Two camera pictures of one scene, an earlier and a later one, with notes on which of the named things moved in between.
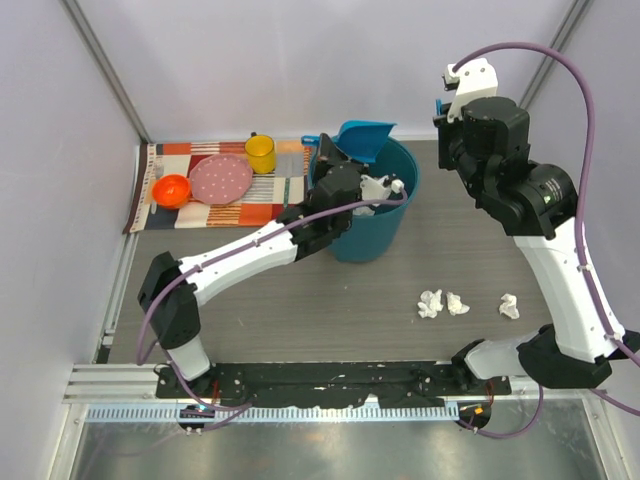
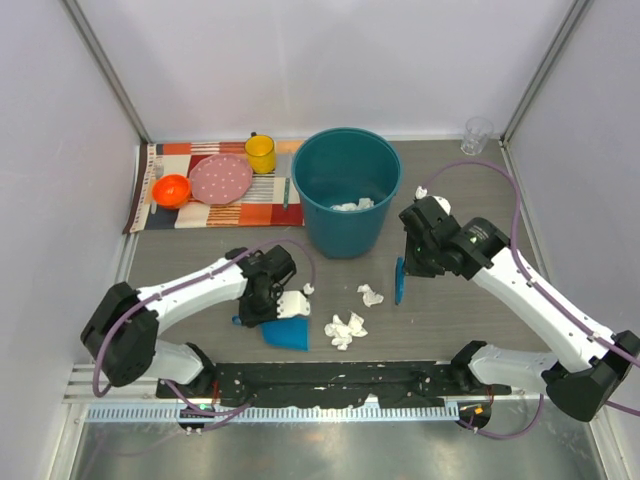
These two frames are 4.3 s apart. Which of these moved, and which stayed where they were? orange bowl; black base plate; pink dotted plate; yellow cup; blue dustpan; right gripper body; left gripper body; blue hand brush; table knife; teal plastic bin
Moved: left gripper body; teal plastic bin; blue dustpan; blue hand brush; right gripper body
Stayed: black base plate; table knife; yellow cup; pink dotted plate; orange bowl
